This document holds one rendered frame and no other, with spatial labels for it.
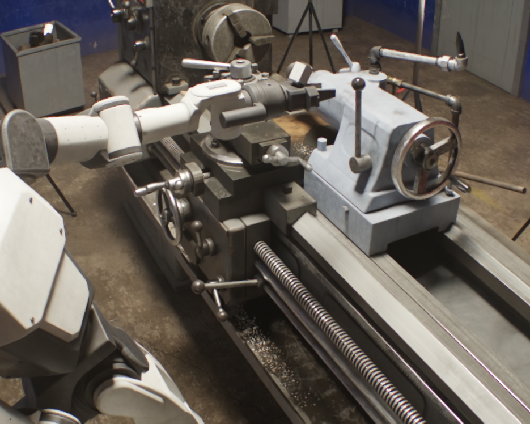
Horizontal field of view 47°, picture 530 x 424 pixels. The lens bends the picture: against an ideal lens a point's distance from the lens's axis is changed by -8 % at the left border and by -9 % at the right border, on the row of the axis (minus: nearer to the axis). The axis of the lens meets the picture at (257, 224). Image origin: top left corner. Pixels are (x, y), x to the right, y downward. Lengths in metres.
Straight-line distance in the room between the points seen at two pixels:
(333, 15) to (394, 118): 4.71
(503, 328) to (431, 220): 0.35
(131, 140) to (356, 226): 0.68
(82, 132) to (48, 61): 3.30
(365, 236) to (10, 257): 1.00
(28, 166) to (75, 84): 3.56
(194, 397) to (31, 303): 1.55
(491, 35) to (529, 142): 1.24
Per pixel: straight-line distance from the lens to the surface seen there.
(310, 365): 1.99
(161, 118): 1.34
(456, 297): 1.80
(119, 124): 1.28
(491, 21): 5.48
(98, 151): 1.26
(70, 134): 1.20
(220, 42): 2.41
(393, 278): 1.63
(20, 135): 1.09
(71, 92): 4.63
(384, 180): 1.67
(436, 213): 1.78
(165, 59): 2.58
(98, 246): 3.22
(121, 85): 2.87
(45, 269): 0.98
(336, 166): 1.77
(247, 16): 2.43
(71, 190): 3.74
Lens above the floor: 1.83
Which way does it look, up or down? 34 degrees down
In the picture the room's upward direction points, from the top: straight up
